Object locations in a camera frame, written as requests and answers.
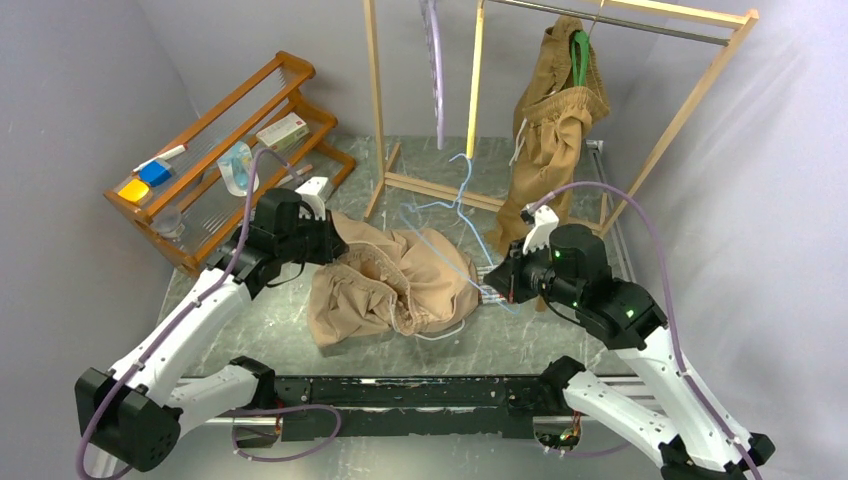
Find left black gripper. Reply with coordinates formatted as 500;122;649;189
277;207;348;265

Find blue sponge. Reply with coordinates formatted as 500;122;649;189
137;160;174;187

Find green hanger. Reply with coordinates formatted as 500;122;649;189
570;30;590;86

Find wooden clothes rack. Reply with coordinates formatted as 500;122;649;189
361;0;761;313

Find white green box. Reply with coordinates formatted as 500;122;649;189
256;112;310;151

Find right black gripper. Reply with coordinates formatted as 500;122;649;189
485;235;584;309

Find yellow sponge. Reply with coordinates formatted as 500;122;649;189
115;177;153;205

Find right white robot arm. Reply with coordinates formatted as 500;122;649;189
484;224;776;479

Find white marker pen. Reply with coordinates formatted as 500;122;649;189
132;144;187;173

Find coloured marker set pack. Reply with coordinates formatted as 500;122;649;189
476;265;511;308

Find brown hanging shorts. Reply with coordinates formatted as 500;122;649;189
486;15;610;255

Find beige shorts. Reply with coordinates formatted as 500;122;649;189
307;213;480;347

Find purple hanger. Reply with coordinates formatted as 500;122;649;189
419;0;445;150

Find blue item blister pack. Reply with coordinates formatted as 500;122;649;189
216;141;259;197

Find yellow hanger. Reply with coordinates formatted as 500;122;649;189
465;0;485;158

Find clear round jar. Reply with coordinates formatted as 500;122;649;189
151;206;185;240

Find orange wooden shelf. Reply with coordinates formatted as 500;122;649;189
103;51;356;277

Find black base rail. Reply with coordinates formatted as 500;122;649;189
275;374;572;441

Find pink tipped white pen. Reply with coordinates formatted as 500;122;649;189
278;164;314;185

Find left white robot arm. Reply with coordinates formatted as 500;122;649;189
75;177;347;479

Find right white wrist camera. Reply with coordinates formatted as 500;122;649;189
521;204;559;255

